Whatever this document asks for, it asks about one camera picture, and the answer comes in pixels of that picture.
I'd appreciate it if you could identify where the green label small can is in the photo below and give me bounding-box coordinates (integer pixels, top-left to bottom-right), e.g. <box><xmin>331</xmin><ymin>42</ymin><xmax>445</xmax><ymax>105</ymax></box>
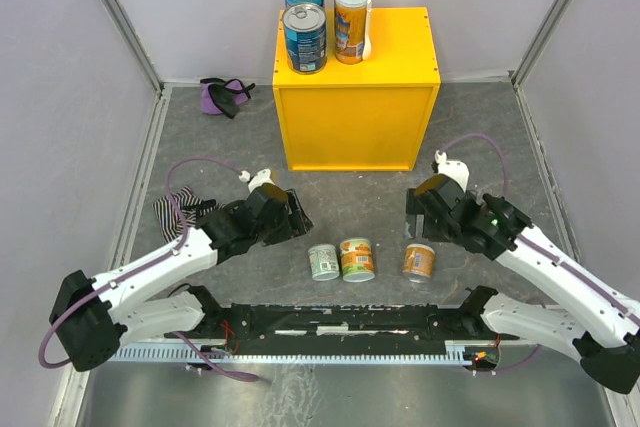
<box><xmin>308</xmin><ymin>244</ymin><xmax>340</xmax><ymax>281</ymax></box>

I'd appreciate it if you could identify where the orange can with spoon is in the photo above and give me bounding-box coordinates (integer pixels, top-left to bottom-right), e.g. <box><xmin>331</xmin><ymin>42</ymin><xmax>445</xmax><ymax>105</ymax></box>
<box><xmin>334</xmin><ymin>0</ymin><xmax>372</xmax><ymax>65</ymax></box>

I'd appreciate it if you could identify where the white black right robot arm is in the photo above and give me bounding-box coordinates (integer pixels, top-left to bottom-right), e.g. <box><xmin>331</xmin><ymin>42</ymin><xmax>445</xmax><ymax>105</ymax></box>
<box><xmin>406</xmin><ymin>173</ymin><xmax>639</xmax><ymax>394</ymax></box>

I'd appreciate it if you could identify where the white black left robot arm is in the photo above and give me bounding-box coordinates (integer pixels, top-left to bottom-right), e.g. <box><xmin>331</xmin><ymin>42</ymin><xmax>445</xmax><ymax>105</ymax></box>
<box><xmin>49</xmin><ymin>182</ymin><xmax>313</xmax><ymax>372</ymax></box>

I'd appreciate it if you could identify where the orange fruit label can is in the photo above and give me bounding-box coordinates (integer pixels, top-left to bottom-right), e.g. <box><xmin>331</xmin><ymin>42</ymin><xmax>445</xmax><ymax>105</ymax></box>
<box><xmin>339</xmin><ymin>238</ymin><xmax>375</xmax><ymax>283</ymax></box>

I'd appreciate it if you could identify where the yellow wooden box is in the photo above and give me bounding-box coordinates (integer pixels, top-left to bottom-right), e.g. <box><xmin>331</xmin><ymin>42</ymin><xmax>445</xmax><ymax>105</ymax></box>
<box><xmin>272</xmin><ymin>7</ymin><xmax>441</xmax><ymax>172</ymax></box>

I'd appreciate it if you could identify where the black white striped cloth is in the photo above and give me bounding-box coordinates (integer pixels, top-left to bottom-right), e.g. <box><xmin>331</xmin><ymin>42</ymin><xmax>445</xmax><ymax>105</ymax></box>
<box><xmin>152</xmin><ymin>185</ymin><xmax>219</xmax><ymax>243</ymax></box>

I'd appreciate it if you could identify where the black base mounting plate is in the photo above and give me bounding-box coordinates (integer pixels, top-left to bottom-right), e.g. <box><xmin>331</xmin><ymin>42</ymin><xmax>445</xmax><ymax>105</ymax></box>
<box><xmin>185</xmin><ymin>286</ymin><xmax>498</xmax><ymax>355</ymax></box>

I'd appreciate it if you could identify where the purple black cloth pouch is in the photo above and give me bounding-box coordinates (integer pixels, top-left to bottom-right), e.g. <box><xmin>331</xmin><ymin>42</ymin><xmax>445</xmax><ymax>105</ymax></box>
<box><xmin>199</xmin><ymin>77</ymin><xmax>256</xmax><ymax>119</ymax></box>

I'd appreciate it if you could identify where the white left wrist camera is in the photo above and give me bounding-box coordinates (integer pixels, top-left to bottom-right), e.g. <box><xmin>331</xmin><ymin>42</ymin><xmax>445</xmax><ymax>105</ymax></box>
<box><xmin>238</xmin><ymin>168</ymin><xmax>275</xmax><ymax>192</ymax></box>

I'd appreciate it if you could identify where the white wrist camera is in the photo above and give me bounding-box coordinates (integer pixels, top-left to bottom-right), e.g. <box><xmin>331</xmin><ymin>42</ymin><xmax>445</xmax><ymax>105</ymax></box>
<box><xmin>432</xmin><ymin>151</ymin><xmax>470</xmax><ymax>192</ymax></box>
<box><xmin>238</xmin><ymin>168</ymin><xmax>275</xmax><ymax>192</ymax></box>

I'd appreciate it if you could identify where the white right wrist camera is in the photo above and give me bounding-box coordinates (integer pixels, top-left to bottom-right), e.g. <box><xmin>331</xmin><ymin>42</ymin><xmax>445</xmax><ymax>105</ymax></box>
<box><xmin>432</xmin><ymin>151</ymin><xmax>470</xmax><ymax>192</ymax></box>

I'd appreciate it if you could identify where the white slotted cable duct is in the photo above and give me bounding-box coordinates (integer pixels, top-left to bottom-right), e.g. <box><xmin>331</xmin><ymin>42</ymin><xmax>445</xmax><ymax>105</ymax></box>
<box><xmin>110</xmin><ymin>342</ymin><xmax>480</xmax><ymax>367</ymax></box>

